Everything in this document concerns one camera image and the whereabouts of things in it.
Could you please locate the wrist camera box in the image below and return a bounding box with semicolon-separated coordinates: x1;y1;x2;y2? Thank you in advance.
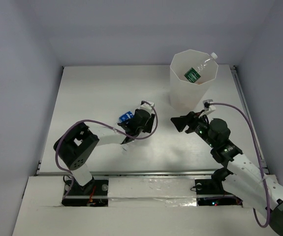
200;99;216;117
139;101;155;113

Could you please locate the aluminium right side rail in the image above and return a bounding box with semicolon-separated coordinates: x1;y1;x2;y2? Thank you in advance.
230;66;269;174

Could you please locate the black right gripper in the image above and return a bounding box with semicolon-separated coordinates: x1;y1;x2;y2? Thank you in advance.
170;109;216;148

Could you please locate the clear bottle blue label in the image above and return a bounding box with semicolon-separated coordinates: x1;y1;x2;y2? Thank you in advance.
118;111;134;123

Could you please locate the aluminium rail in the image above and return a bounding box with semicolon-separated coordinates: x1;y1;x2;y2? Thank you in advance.
230;66;269;174
36;162;219;176

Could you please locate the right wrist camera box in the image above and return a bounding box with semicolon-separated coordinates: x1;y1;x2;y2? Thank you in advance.
200;99;216;117

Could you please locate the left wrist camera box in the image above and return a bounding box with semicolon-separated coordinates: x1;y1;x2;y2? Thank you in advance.
139;101;155;113

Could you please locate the aluminium front rail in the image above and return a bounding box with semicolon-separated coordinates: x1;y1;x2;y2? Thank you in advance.
36;162;219;176

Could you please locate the clear unlabelled plastic bottle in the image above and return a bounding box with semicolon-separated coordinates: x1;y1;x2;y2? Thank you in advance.
121;145;128;155

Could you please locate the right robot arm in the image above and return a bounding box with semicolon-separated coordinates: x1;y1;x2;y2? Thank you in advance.
171;112;283;236

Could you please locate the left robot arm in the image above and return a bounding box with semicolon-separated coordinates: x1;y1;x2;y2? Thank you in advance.
53;101;158;199

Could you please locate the clear bottle green label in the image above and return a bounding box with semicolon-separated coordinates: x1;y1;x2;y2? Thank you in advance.
184;52;218;84

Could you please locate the white octagonal plastic bin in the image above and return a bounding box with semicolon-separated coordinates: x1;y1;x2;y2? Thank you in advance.
169;49;219;112

